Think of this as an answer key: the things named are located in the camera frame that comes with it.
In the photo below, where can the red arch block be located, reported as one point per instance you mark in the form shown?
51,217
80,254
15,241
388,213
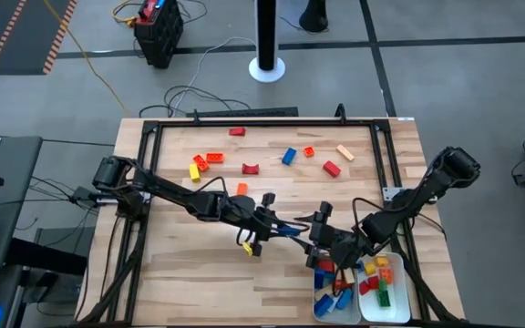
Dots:
250,170

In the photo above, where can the black power strip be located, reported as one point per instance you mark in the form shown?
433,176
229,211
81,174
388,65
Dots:
244,112

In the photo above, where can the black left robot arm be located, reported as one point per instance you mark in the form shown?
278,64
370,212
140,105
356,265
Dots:
171,193

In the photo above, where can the long wooden block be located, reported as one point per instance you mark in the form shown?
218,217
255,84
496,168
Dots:
348,275
321,295

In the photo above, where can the white plastic bin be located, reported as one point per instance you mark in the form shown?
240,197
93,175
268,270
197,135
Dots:
351,316
399,310

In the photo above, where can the yellow gripper tag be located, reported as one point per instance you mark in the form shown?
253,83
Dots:
247,249

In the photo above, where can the dark grey desk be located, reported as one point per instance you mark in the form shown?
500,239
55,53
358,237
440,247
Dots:
12,205

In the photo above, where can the small orange block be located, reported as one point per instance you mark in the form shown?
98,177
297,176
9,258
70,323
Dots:
242,189

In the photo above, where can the small red plastic brick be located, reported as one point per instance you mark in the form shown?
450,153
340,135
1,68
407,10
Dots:
365,288
374,282

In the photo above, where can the black and red battery box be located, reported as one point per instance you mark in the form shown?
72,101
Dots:
157,32

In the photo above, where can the small orange square brick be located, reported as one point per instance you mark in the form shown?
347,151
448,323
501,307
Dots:
308,151

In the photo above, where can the black metal table frame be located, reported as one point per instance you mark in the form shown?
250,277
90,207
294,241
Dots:
267,123

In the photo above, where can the black power supply box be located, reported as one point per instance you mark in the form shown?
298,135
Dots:
87,195

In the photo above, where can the black conical floor object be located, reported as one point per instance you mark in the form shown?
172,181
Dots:
313,16

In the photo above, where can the black mat with striped edge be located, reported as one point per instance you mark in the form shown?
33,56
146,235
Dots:
16,32

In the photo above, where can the grey metal bracket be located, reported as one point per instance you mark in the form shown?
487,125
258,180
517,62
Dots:
392,193

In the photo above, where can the small blue block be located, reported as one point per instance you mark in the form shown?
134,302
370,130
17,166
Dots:
319,279

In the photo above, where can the long yellow plastic brick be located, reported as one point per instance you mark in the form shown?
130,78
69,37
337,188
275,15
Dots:
194,172

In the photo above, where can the large blue plastic brick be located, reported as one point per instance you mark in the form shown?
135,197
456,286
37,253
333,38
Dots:
290,231

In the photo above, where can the flat red block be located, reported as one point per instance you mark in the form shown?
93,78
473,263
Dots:
237,131

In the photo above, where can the short pale wooden block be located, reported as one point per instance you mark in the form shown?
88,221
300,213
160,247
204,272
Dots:
345,153

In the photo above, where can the orange studded plastic brick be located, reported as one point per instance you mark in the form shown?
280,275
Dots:
201,163
215,158

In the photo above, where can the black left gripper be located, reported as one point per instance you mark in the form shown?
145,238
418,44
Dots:
249,214

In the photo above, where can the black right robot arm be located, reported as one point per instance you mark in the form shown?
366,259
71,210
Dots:
408,202

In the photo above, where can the green studded plastic brick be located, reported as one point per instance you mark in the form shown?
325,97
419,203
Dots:
384,298

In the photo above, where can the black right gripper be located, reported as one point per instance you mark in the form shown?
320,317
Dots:
335,243

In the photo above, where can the blue studded plastic brick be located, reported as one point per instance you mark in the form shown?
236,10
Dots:
323,305
289,156
344,299

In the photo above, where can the black pole with white base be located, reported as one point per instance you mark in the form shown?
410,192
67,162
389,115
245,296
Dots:
267,27

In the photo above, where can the red rectangular block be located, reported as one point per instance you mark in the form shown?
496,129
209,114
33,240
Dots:
332,169

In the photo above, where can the large orange plastic brick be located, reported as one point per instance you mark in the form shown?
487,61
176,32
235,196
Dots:
386,275

